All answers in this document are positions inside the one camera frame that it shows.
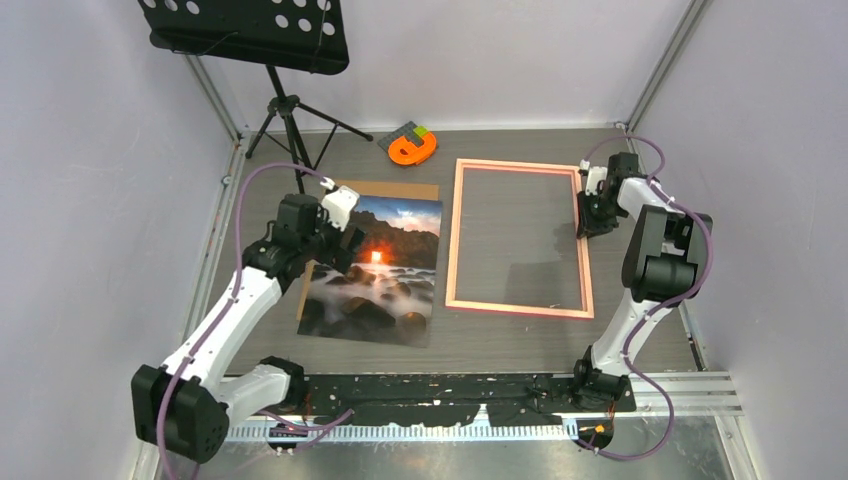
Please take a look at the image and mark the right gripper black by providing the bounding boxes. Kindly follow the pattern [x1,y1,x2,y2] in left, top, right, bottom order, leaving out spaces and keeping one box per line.
[577,189,625,240]

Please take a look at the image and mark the pink wooden picture frame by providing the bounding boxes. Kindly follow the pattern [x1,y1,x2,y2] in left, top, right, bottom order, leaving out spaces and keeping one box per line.
[445,158,595,320]

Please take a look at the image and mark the transparent acrylic sheet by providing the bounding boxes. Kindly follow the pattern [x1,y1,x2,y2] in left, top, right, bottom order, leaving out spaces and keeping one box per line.
[456,169,583,310]

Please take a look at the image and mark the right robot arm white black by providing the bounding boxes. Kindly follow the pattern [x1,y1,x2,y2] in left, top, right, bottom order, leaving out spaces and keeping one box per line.
[570,152,712,411]

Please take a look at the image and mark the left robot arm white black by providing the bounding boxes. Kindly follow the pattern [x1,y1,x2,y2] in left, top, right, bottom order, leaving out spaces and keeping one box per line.
[131,186,365,464]

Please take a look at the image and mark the landscape sunset photo print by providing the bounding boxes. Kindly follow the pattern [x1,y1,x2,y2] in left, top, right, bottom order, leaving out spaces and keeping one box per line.
[298,195,443,348]

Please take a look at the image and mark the brown cardboard backing board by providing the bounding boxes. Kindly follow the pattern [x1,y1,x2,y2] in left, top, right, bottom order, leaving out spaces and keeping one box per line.
[297,180,439,320]

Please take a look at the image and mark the orange tape dispenser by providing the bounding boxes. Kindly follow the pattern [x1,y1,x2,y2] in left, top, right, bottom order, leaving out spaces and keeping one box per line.
[388,127,438,166]

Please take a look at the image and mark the grey lego plate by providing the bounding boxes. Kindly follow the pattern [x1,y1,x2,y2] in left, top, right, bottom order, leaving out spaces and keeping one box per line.
[377,121,424,152]

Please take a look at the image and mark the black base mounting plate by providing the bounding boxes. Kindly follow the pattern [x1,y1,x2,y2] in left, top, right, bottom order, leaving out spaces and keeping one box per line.
[267,373,636,427]

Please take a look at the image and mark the black music stand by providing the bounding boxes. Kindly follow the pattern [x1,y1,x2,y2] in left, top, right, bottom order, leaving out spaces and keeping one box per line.
[139,0,374,168]

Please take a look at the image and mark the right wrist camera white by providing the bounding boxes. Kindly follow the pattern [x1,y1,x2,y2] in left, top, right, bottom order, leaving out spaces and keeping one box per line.
[578,159,608,196]

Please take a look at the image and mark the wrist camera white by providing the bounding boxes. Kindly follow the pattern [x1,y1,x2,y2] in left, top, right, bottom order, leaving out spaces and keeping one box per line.
[578,159,608,196]
[320,177,360,231]

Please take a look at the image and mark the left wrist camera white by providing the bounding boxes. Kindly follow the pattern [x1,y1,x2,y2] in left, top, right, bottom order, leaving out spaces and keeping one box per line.
[320,177,360,231]

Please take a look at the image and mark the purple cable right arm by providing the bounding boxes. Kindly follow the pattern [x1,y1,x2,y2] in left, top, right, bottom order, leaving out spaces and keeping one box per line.
[576,135,715,463]

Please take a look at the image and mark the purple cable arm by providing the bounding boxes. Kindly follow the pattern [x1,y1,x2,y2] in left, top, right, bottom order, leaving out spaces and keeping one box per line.
[155,162,356,480]
[576,135,715,463]

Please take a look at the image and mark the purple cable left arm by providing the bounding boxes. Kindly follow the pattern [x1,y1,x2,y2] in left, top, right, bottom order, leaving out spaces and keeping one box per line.
[155,162,356,480]

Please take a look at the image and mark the aluminium rail front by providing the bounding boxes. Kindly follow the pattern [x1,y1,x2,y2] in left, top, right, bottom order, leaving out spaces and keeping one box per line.
[140,370,745,444]

